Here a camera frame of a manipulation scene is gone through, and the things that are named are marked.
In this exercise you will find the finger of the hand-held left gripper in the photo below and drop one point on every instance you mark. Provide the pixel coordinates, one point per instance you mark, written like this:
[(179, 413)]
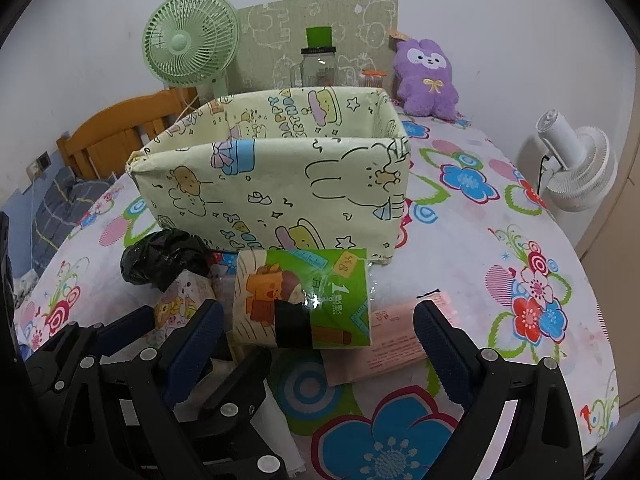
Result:
[(125, 325), (235, 390)]

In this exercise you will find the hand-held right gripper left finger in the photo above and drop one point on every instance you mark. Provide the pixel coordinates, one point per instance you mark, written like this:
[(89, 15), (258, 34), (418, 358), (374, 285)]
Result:
[(192, 355)]

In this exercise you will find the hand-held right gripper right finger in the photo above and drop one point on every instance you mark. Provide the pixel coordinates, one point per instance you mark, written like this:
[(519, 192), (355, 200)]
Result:
[(442, 355)]

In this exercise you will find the small pastel cartoon tissue pack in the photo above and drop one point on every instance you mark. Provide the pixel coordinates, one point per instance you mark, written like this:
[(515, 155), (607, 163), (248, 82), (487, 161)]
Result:
[(182, 300)]

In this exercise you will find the white plastic bag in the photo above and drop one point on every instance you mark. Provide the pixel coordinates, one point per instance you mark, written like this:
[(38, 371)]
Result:
[(280, 430)]

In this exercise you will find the black plastic bag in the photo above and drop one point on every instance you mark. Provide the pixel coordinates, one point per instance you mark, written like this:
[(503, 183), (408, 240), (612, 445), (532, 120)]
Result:
[(160, 255)]

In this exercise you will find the green orange tissue pack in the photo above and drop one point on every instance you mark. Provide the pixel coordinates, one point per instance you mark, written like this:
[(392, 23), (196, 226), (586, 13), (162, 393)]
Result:
[(280, 280)]

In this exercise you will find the yellow cartoon fabric storage box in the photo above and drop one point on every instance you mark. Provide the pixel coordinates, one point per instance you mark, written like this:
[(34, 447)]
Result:
[(280, 195)]

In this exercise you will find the white crumpled cloth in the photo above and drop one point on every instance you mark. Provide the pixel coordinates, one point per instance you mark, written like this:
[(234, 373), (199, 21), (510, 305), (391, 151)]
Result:
[(25, 290)]

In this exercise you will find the grey plaid blanket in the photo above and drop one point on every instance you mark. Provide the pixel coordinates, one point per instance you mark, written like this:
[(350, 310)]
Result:
[(65, 200)]

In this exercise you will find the wooden chair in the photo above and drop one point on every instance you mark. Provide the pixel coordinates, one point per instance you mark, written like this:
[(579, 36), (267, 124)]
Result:
[(115, 130)]

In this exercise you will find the white standing fan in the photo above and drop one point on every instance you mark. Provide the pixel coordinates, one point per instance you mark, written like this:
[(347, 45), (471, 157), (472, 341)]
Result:
[(575, 170)]

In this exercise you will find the purple plush rabbit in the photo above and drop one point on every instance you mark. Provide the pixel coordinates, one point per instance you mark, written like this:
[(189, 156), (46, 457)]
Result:
[(425, 80)]

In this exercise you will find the small jar orange lid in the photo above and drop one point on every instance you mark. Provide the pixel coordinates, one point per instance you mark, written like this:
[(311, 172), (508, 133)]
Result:
[(372, 80)]

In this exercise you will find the green desk fan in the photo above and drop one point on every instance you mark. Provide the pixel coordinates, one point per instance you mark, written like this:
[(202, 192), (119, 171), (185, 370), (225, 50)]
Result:
[(187, 40)]

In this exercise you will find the glass jar black lid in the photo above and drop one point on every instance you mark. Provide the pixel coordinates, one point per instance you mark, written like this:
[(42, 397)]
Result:
[(315, 70)]

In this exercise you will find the cartoon printed cardboard board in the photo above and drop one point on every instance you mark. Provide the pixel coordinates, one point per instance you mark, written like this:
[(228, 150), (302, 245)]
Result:
[(360, 35)]

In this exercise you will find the green card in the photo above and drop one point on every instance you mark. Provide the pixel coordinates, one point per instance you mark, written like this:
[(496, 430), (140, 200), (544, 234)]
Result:
[(320, 36)]

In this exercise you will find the wall socket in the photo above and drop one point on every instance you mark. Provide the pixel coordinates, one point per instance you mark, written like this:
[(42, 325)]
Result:
[(39, 165)]

